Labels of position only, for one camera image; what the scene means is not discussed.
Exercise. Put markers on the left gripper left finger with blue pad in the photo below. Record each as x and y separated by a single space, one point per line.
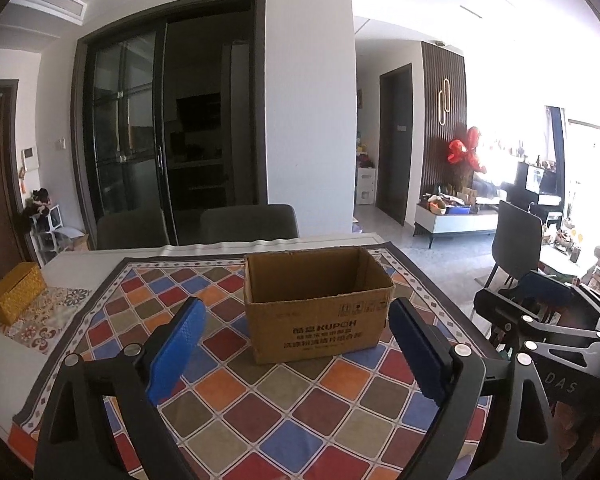
76 441

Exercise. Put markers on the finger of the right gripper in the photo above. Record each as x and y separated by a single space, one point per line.
545 300

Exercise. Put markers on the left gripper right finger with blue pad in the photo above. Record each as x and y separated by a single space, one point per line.
517 440

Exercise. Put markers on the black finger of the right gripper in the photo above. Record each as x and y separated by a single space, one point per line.
500 309

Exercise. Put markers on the dark dining chair right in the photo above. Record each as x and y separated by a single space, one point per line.
516 246

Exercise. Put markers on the dark dining chair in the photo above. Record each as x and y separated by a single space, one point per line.
138 228
516 246
249 223

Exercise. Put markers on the white tv cabinet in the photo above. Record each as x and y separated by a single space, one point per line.
434 225

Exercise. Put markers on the patterned floral cloth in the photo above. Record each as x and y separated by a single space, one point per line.
42 324

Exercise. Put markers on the red bow decoration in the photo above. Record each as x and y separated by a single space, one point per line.
466 151

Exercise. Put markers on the yellow woven tissue box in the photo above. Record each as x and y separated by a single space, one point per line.
18 289

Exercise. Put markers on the colourful checkered tablecloth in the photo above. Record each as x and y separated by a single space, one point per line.
360 415

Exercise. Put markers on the brown cardboard box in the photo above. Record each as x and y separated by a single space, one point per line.
314 303

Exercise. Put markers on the dark dining chair left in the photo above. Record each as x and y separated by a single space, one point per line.
138 228

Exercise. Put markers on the dark dining chair middle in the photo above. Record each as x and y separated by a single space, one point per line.
249 223

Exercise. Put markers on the black glass sliding door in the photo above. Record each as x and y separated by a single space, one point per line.
168 117

